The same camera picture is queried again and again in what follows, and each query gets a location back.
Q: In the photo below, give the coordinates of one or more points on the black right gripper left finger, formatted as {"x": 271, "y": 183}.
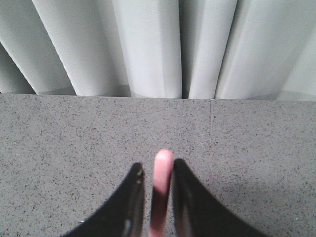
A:
{"x": 122, "y": 214}

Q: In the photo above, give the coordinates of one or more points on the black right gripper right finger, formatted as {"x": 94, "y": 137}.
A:
{"x": 197, "y": 213}

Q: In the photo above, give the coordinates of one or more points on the pink chopstick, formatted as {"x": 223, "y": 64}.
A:
{"x": 163, "y": 166}

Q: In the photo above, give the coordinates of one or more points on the white pleated curtain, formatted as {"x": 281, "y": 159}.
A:
{"x": 196, "y": 49}

